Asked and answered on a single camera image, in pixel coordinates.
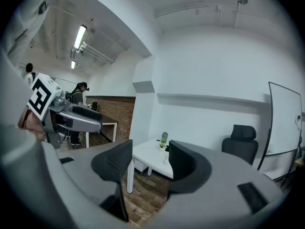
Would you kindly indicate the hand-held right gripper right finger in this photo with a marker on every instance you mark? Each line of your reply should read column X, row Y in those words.
column 188, row 166

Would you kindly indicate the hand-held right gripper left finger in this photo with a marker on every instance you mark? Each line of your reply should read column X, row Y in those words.
column 112, row 161

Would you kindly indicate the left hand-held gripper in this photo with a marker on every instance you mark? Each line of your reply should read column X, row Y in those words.
column 40, row 96

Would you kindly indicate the person's left hand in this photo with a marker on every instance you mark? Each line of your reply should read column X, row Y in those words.
column 27, row 119

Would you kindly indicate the black office chair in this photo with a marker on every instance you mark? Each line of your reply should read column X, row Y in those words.
column 94, row 106
column 240, row 147

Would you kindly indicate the small green potted plant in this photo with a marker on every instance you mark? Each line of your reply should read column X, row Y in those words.
column 162, row 146

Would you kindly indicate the green bottle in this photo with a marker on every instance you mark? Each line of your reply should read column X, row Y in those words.
column 164, row 138

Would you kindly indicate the short ceiling light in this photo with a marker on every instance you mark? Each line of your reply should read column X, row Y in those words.
column 73, row 64

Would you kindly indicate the white ceiling pipes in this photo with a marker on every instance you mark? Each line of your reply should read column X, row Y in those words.
column 95, row 52

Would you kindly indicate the person's white shirt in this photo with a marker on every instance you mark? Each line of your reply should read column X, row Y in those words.
column 14, row 85

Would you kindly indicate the long ceiling light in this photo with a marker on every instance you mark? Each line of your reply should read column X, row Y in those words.
column 80, row 36

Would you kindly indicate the whiteboard on black stand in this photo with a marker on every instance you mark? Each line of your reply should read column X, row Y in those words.
column 283, row 118

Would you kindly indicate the yellow wooden table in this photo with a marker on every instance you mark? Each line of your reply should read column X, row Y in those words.
column 300, row 162

